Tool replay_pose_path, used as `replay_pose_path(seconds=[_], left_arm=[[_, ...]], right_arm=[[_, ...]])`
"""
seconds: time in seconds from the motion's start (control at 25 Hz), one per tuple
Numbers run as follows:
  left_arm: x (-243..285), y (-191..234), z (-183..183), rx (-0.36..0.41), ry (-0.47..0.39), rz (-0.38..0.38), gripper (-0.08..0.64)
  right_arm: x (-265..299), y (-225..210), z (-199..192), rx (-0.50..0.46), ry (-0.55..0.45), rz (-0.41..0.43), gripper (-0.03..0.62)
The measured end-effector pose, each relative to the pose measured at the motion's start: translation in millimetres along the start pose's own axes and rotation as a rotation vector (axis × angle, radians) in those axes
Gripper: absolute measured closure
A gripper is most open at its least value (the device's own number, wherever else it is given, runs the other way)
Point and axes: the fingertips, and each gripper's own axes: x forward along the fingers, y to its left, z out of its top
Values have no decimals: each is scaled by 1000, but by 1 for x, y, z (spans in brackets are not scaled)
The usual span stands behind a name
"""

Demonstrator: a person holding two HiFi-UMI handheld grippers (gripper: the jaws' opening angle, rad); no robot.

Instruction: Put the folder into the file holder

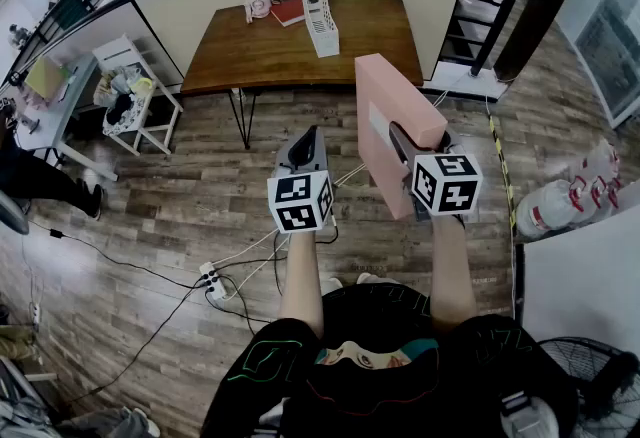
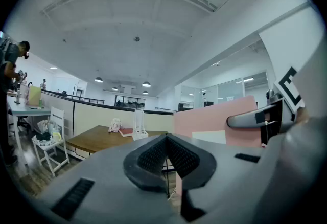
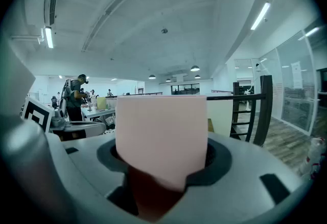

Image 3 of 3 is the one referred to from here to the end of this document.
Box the white ceiling air conditioner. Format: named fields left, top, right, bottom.
left=25, top=0, right=58, bottom=27

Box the black curved handrail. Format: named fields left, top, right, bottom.
left=206, top=93, right=266, bottom=101

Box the white desk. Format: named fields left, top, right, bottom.
left=81, top=106, right=116, bottom=123

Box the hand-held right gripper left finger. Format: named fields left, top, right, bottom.
left=46, top=132, right=144, bottom=224

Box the white plastic bag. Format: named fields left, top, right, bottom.
left=300, top=137, right=327, bottom=182

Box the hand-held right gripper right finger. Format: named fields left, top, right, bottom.
left=158, top=132, right=314, bottom=224

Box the ceiling tube light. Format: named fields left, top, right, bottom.
left=250, top=2, right=271, bottom=31
left=44, top=26, right=55, bottom=49

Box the white paper notice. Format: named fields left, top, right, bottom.
left=290, top=61, right=302, bottom=89

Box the pink cardboard box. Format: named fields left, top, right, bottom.
left=114, top=95, right=208, bottom=220

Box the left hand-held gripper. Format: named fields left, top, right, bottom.
left=21, top=97, right=107, bottom=139

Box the dark framed window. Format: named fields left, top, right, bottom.
left=171, top=83, right=200, bottom=96

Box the yellow-green folder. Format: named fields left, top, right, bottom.
left=96, top=97, right=107, bottom=111

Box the cream partition panel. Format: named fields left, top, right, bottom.
left=206, top=99, right=233, bottom=137

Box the glass partition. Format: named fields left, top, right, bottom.
left=258, top=28, right=323, bottom=135

